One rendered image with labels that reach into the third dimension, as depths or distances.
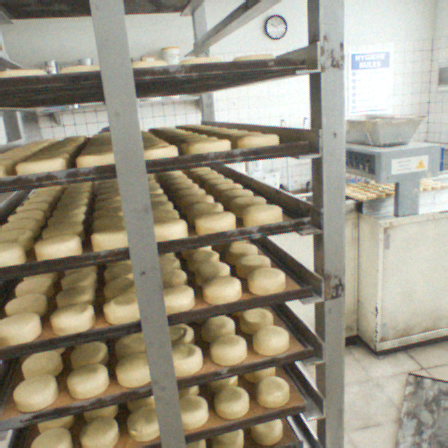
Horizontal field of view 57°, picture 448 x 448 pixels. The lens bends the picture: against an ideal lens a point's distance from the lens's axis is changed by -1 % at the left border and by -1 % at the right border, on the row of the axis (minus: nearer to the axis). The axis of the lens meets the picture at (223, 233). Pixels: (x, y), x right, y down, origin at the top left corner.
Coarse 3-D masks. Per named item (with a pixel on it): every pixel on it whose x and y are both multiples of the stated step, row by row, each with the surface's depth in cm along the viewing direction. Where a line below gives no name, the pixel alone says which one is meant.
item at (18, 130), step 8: (0, 32) 88; (0, 40) 87; (0, 48) 87; (8, 112) 91; (16, 112) 92; (8, 120) 91; (16, 120) 92; (8, 128) 92; (16, 128) 92; (8, 136) 92; (16, 136) 93
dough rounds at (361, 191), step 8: (352, 184) 252; (360, 184) 253; (376, 184) 248; (384, 184) 246; (392, 184) 247; (424, 184) 237; (432, 184) 238; (440, 184) 234; (352, 192) 233; (360, 192) 232; (368, 192) 235; (376, 192) 228; (384, 192) 230; (392, 192) 225; (360, 200) 221
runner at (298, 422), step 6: (294, 414) 70; (300, 414) 67; (294, 420) 69; (300, 420) 67; (294, 426) 68; (300, 426) 68; (306, 426) 65; (300, 432) 67; (306, 432) 65; (312, 432) 63; (300, 438) 65; (306, 438) 65; (312, 438) 63; (306, 444) 64; (312, 444) 63; (318, 444) 61
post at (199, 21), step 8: (200, 8) 95; (192, 16) 97; (200, 16) 96; (192, 24) 98; (200, 24) 96; (200, 32) 97; (208, 48) 98; (200, 56) 98; (208, 56) 99; (200, 96) 102; (208, 96) 101; (200, 104) 104; (208, 104) 102; (208, 112) 102
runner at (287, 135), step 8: (208, 120) 96; (232, 128) 79; (240, 128) 74; (248, 128) 69; (256, 128) 66; (264, 128) 62; (272, 128) 59; (280, 128) 56; (288, 128) 54; (296, 128) 52; (304, 128) 49; (280, 136) 57; (288, 136) 54; (296, 136) 52; (304, 136) 50; (312, 136) 48; (320, 136) 46; (312, 144) 48; (320, 144) 46; (312, 152) 48; (320, 152) 47
